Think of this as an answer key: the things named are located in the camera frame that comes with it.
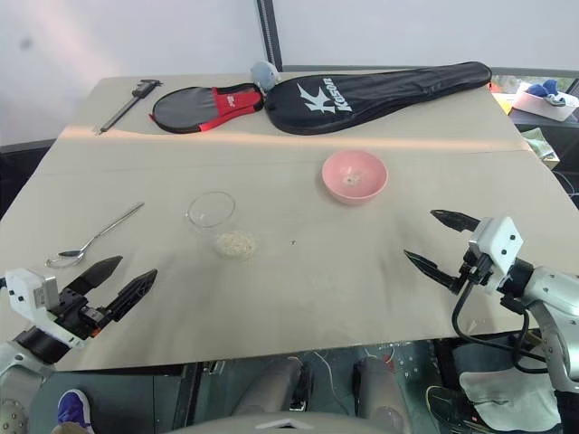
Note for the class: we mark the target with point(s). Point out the white plastic box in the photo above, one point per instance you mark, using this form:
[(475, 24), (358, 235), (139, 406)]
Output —
[(543, 106)]

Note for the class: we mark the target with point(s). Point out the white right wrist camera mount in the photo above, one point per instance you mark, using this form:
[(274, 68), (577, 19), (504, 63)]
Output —
[(497, 239)]

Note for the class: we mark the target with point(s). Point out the black Kosoar racket bag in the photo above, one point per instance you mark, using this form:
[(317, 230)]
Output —
[(362, 99)]

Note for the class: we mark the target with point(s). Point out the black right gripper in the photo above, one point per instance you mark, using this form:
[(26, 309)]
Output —
[(477, 267)]

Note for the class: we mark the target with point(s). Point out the white cloth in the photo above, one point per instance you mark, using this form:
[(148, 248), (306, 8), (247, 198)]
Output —
[(511, 398)]

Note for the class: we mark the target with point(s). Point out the grey robot right leg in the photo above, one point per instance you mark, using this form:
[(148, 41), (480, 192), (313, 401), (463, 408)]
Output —
[(380, 389)]

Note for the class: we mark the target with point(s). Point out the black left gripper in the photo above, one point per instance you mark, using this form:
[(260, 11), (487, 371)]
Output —
[(77, 316)]

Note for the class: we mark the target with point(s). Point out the empty clear glass dish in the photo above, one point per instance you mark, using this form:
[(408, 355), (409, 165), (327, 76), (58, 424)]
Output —
[(210, 212)]

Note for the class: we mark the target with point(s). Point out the black shoe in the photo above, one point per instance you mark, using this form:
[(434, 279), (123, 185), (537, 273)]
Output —
[(448, 407)]

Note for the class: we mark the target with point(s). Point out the pink bowl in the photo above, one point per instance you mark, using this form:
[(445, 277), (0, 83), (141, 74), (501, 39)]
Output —
[(355, 181)]

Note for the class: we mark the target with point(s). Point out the black and red racket cover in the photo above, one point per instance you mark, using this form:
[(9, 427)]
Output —
[(194, 108)]

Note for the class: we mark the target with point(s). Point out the purple shoe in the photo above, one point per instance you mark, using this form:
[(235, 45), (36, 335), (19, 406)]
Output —
[(74, 407)]

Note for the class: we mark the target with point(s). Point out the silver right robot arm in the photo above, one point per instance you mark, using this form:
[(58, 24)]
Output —
[(552, 298)]

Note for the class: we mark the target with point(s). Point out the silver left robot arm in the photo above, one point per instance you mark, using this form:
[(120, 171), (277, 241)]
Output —
[(22, 357)]

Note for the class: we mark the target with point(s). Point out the blue items in box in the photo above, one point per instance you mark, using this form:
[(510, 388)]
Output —
[(545, 88)]

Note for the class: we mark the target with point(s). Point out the black vernier caliper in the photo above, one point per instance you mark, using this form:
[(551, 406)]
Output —
[(131, 101)]

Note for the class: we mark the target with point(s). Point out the grey blue plush toy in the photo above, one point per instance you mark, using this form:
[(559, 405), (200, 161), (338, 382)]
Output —
[(267, 74)]

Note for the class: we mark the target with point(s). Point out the beige table cover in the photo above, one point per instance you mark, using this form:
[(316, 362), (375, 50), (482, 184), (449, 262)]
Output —
[(271, 294)]

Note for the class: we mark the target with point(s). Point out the dark vertical post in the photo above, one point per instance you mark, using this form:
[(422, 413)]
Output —
[(270, 31)]

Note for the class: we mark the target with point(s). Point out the metal spoon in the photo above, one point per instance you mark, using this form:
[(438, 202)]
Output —
[(101, 234)]

